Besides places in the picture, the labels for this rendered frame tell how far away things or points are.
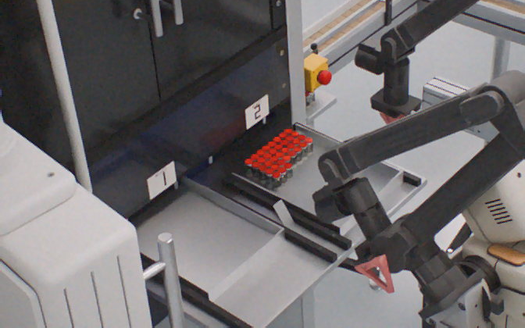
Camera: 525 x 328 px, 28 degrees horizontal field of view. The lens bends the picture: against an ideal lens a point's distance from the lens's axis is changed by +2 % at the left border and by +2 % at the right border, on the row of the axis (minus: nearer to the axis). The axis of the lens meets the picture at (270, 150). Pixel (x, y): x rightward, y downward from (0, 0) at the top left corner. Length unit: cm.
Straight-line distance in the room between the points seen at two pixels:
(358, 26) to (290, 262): 96
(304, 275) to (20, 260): 99
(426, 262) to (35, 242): 71
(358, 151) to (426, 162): 224
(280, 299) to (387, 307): 123
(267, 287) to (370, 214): 51
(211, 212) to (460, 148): 181
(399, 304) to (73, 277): 215
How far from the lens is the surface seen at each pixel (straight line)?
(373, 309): 353
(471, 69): 465
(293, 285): 237
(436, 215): 185
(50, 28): 197
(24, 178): 162
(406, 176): 263
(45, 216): 160
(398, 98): 238
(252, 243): 248
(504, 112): 168
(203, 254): 246
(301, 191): 261
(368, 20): 317
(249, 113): 263
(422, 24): 225
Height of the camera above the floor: 256
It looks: 38 degrees down
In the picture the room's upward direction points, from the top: 4 degrees counter-clockwise
